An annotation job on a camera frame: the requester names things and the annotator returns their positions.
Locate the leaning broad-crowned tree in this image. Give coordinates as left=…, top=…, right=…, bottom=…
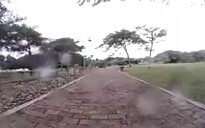
left=96, top=28, right=147, bottom=68

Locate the red brick path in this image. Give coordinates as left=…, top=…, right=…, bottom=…
left=0, top=66, right=205, bottom=128

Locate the thin sparse tree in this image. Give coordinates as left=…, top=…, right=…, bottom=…
left=135, top=24, right=168, bottom=69

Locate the dark hedge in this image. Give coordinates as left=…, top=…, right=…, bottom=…
left=0, top=52, right=85, bottom=71

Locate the grey stone kerb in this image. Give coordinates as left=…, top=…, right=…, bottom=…
left=0, top=72, right=92, bottom=123
left=119, top=70, right=205, bottom=115

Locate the green grass field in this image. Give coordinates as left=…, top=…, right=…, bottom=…
left=122, top=61, right=205, bottom=108

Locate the distant tree line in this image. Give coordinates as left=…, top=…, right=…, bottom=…
left=91, top=48, right=205, bottom=67

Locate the group of dark trees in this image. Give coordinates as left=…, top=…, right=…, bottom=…
left=0, top=1, right=88, bottom=69

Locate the leaf-strewn dirt bed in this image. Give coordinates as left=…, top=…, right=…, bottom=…
left=0, top=69, right=88, bottom=118

